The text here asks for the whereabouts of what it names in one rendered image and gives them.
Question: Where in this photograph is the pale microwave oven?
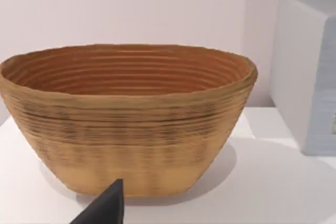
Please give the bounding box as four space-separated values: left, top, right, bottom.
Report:
270 0 336 156

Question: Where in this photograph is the woven brown basket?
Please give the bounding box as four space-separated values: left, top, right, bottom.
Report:
0 44 258 198

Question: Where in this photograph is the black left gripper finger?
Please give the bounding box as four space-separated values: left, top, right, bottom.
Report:
68 178 126 224

